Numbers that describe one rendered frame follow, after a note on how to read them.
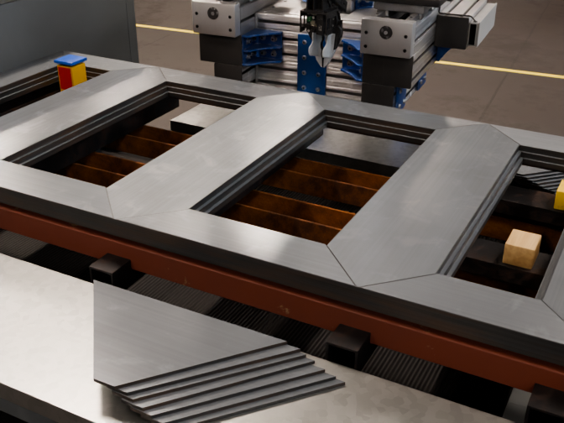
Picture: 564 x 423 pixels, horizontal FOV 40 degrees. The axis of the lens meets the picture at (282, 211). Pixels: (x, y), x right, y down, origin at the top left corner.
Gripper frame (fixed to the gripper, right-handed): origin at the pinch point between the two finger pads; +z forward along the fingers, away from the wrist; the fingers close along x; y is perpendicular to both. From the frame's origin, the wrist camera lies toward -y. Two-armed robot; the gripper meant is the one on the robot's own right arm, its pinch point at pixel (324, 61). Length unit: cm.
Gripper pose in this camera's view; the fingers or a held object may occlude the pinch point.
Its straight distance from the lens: 196.2
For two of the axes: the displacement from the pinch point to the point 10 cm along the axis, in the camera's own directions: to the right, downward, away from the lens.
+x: 8.9, 2.2, -4.1
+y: -4.6, 4.1, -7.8
